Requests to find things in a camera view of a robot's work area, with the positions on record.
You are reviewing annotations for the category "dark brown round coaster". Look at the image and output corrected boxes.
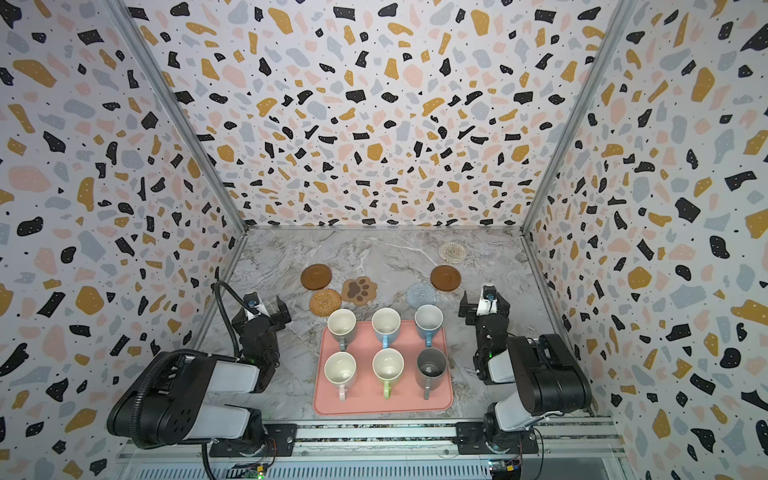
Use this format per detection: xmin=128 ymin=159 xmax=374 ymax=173
xmin=430 ymin=265 xmax=462 ymax=292
xmin=300 ymin=264 xmax=332 ymax=291

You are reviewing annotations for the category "clear patterned round coaster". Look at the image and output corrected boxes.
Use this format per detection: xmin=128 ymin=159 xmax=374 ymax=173
xmin=439 ymin=241 xmax=467 ymax=264

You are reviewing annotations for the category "grey blue round coaster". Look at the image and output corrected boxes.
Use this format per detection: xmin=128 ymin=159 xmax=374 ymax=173
xmin=406 ymin=282 xmax=437 ymax=310

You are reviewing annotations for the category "woven tan round coaster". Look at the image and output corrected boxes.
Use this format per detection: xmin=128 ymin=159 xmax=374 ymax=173
xmin=309 ymin=289 xmax=342 ymax=317

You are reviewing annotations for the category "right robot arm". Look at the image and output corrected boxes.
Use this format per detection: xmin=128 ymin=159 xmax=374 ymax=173
xmin=458 ymin=284 xmax=592 ymax=453

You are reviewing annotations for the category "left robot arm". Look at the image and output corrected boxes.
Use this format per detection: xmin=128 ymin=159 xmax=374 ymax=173
xmin=106 ymin=293 xmax=292 ymax=454

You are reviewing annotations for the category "brown paw print coaster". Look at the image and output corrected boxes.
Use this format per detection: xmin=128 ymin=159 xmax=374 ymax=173
xmin=341 ymin=276 xmax=378 ymax=306

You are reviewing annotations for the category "light blue mug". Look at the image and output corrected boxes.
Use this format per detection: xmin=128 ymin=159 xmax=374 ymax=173
xmin=414 ymin=304 xmax=444 ymax=348

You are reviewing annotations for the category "grey metal mug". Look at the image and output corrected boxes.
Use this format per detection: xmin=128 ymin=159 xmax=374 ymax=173
xmin=416 ymin=347 xmax=448 ymax=400

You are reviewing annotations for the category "pink rectangular tray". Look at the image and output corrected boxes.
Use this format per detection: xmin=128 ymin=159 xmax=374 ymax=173
xmin=313 ymin=320 xmax=454 ymax=416

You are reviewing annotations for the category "white mug grey handle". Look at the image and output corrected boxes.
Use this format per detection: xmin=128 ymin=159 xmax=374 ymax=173
xmin=327 ymin=308 xmax=357 ymax=351

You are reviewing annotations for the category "white mug pink handle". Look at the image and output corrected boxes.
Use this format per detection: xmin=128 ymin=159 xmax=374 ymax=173
xmin=323 ymin=351 xmax=357 ymax=401

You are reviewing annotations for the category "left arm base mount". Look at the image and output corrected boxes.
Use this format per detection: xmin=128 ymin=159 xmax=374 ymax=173
xmin=209 ymin=423 xmax=298 ymax=459

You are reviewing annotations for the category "white mug blue handle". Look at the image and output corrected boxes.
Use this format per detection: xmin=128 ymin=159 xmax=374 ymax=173
xmin=371 ymin=307 xmax=401 ymax=349

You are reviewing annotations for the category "white mug green handle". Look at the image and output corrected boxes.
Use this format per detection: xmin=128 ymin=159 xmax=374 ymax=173
xmin=372 ymin=348 xmax=405 ymax=399

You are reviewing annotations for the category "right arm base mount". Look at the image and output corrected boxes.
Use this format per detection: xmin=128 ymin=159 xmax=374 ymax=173
xmin=453 ymin=420 xmax=539 ymax=456

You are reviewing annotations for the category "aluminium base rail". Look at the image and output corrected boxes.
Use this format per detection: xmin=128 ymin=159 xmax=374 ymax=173
xmin=115 ymin=417 xmax=633 ymax=479

